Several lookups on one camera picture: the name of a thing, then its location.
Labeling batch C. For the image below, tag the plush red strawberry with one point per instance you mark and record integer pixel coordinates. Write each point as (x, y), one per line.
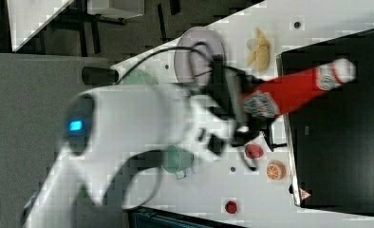
(253, 151)

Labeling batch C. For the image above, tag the plush peeled banana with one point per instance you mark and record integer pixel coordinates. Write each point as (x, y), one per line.
(260, 54)

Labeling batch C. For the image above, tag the green mug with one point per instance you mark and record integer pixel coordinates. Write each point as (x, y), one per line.
(176, 161)

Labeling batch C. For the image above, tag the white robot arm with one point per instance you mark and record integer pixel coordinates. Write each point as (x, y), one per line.
(115, 137)

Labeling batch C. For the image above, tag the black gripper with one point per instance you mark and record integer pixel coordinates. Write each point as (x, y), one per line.
(221, 87)

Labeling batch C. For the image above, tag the small red plush fruit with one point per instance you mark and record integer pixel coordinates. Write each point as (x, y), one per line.
(231, 207)

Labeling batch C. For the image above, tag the black toaster oven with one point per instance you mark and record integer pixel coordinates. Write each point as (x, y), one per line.
(331, 138)

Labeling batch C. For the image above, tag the black cylinder post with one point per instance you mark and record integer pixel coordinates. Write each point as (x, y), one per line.
(95, 76)

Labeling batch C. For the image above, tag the green dish rack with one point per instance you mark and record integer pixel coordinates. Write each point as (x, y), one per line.
(139, 77)

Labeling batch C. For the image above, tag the plush orange half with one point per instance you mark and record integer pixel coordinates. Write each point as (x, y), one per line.
(276, 170)

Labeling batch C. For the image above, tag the purple round plate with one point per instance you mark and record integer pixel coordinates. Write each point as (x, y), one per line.
(191, 67)

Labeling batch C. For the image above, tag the plush red ketchup bottle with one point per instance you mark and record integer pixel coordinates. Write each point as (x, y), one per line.
(288, 93)

